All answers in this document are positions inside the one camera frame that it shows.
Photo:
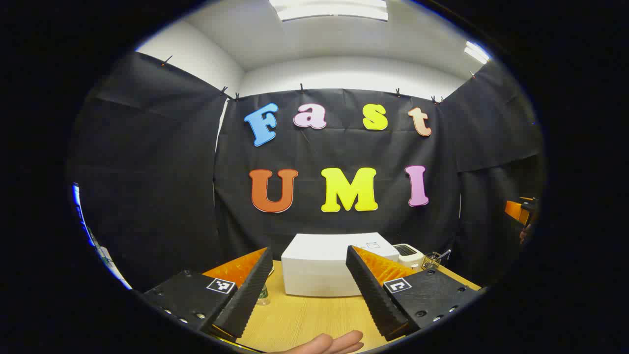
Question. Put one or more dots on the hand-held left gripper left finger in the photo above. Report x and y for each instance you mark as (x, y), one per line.
(245, 300)

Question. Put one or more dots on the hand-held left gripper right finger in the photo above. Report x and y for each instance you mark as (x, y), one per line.
(376, 300)

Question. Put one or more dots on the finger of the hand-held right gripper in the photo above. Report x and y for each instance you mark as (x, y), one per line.
(513, 210)

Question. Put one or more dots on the white microwave oven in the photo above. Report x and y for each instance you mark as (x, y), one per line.
(314, 265)

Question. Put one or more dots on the clear plastic water bottle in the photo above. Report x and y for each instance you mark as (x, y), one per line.
(263, 295)

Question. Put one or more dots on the white toaster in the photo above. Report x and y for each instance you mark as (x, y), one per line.
(410, 256)

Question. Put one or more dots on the ceiling light panel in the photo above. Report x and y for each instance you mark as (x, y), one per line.
(476, 51)
(329, 12)

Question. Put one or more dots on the black backdrop cloth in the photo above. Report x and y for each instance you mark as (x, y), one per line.
(304, 147)

